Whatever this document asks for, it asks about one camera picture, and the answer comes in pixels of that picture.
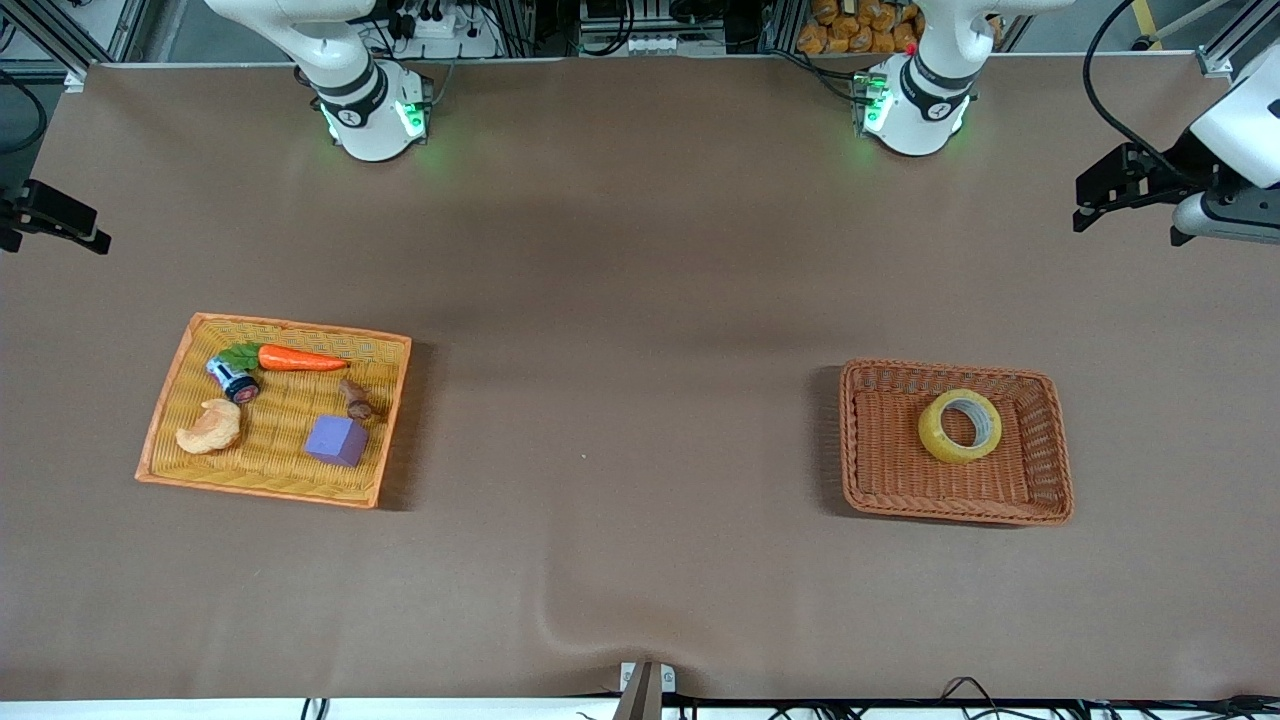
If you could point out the aluminium frame profile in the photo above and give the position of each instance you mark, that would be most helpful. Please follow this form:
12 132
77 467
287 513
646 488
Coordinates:
50 35

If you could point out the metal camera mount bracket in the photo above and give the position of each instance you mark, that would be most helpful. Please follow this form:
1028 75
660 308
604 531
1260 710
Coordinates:
640 695

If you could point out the purple cube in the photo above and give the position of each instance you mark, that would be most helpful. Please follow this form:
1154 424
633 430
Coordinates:
338 442

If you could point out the orange toy carrot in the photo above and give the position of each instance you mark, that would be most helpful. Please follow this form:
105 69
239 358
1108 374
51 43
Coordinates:
300 359

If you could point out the yellow wicker tray orange rim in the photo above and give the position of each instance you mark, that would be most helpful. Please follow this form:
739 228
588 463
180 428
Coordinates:
270 470

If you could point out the toy croissant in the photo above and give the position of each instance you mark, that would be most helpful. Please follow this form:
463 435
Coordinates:
212 432

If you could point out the yellow tape roll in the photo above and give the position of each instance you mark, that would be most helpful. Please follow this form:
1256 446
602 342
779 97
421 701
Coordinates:
950 453

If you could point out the brown toy root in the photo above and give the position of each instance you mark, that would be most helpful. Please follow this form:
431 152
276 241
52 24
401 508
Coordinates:
357 403

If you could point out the brown wicker basket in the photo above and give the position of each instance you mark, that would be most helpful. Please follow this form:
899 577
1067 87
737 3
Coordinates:
900 480

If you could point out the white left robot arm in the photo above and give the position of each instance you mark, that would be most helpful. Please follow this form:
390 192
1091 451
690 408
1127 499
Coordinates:
920 110

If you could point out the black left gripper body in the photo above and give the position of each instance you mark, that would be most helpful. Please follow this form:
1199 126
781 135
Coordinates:
1182 165

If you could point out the white power strip black plugs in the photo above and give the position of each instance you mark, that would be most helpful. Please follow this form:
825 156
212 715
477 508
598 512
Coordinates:
450 45

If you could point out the pile of orange toy breads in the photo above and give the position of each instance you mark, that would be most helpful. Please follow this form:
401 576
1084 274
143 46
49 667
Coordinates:
860 30

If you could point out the small printed jar black lid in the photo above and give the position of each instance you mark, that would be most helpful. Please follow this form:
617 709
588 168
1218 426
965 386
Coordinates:
228 376

